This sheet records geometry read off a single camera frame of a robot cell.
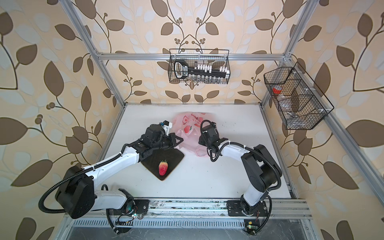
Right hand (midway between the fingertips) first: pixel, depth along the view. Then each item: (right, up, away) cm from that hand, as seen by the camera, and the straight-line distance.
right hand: (202, 139), depth 93 cm
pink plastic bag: (-9, +9, +1) cm, 13 cm away
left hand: (-9, +2, -14) cm, 17 cm away
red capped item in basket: (+45, +30, -5) cm, 54 cm away
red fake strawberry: (-22, -15, -9) cm, 28 cm away
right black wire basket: (+49, +19, -20) cm, 56 cm away
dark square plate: (-18, -10, -2) cm, 21 cm away
